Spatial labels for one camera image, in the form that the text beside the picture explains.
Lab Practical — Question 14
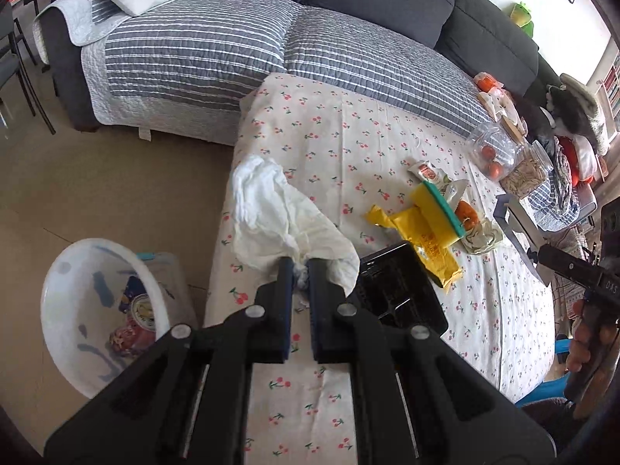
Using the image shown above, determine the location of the white tissue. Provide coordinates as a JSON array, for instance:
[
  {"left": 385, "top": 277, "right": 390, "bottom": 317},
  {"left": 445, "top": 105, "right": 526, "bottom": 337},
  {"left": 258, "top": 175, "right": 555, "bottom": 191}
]
[{"left": 231, "top": 154, "right": 360, "bottom": 295}]

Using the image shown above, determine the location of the red cartoon drink can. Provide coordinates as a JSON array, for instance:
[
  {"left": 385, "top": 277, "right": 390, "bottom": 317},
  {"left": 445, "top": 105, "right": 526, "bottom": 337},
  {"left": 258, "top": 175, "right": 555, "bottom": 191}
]
[{"left": 108, "top": 314, "right": 155, "bottom": 357}]

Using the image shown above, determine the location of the torn blue white carton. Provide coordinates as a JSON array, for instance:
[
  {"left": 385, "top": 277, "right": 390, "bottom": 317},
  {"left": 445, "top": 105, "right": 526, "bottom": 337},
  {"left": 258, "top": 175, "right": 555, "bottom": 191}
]
[{"left": 118, "top": 276, "right": 155, "bottom": 332}]

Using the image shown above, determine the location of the white blue trash bin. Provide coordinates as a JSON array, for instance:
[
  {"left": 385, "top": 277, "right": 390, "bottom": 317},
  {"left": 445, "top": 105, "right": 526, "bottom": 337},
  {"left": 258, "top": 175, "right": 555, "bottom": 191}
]
[{"left": 40, "top": 238, "right": 162, "bottom": 399}]

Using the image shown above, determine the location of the person's right hand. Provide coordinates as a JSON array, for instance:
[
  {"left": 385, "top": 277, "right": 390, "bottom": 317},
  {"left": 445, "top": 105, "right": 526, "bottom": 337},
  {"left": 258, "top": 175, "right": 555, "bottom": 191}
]
[{"left": 567, "top": 299, "right": 619, "bottom": 373}]

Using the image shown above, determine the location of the black plastic food tray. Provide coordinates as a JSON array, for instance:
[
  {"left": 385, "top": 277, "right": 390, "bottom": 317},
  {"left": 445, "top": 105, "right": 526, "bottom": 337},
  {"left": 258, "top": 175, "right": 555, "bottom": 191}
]
[{"left": 354, "top": 241, "right": 449, "bottom": 335}]

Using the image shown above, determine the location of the yellow snack wrapper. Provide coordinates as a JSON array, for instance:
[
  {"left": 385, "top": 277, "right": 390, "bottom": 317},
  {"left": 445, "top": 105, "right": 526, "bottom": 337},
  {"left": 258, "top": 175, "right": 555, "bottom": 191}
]
[{"left": 366, "top": 182, "right": 465, "bottom": 290}]

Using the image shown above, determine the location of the orange peel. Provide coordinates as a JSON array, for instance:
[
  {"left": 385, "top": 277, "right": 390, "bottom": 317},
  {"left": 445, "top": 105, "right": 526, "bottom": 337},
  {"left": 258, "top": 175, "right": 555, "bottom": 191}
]
[{"left": 455, "top": 200, "right": 480, "bottom": 231}]

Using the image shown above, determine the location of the clear jar with tomatoes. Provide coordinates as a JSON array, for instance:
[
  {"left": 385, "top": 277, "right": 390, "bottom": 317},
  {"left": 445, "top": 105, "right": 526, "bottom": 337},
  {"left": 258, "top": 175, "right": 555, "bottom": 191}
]
[{"left": 467, "top": 123, "right": 524, "bottom": 182}]

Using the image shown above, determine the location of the cherry print tablecloth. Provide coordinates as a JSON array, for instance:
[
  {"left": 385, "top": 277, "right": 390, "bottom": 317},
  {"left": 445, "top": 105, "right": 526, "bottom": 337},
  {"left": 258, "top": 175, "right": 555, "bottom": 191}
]
[{"left": 203, "top": 71, "right": 556, "bottom": 465}]

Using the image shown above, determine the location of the grey striped sofa quilt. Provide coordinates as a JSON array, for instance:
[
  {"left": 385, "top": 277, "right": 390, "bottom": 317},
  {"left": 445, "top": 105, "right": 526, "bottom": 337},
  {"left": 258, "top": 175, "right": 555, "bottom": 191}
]
[{"left": 33, "top": 0, "right": 487, "bottom": 145}]

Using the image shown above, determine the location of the green frog plush toy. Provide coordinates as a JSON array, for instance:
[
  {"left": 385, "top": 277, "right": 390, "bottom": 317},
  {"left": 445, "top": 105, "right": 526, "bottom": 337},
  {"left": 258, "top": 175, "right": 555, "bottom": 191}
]
[{"left": 508, "top": 3, "right": 534, "bottom": 38}]

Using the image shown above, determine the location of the dark grey sofa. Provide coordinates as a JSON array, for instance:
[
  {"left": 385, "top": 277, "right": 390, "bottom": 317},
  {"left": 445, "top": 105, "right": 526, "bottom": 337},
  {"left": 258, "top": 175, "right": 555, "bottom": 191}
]
[{"left": 38, "top": 0, "right": 563, "bottom": 133}]

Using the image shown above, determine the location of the grey padded chair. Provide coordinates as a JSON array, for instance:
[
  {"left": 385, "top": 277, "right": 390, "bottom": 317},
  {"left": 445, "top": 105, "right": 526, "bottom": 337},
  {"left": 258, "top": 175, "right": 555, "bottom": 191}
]
[{"left": 1, "top": 4, "right": 57, "bottom": 136}]

